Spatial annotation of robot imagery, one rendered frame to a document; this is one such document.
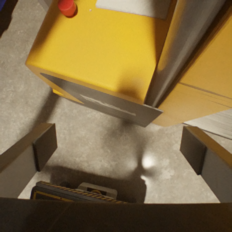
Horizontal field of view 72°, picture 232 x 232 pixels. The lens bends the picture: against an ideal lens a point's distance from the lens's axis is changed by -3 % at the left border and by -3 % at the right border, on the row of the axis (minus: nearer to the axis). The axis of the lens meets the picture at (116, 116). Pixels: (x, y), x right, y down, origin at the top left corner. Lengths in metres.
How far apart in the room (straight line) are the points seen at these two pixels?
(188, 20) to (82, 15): 0.30
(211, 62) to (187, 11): 0.09
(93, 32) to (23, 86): 1.24
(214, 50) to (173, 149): 1.07
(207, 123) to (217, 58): 1.01
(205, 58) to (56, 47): 0.32
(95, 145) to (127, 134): 0.25
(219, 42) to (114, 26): 0.26
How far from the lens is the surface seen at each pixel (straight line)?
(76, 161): 1.32
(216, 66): 0.26
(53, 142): 0.16
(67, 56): 0.42
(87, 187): 1.20
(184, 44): 0.24
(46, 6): 1.01
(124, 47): 0.39
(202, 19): 0.20
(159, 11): 0.44
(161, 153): 1.25
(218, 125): 1.27
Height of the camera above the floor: 1.23
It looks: 80 degrees down
